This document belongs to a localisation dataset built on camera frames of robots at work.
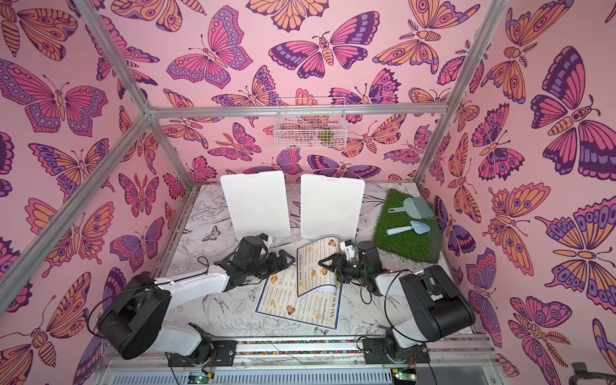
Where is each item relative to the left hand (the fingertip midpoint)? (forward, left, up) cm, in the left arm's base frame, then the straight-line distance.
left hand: (290, 261), depth 87 cm
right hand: (-1, -12, 0) cm, 12 cm away
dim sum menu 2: (-13, -10, -7) cm, 18 cm away
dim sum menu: (-5, -7, -1) cm, 9 cm away
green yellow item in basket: (+42, -13, +24) cm, 50 cm away
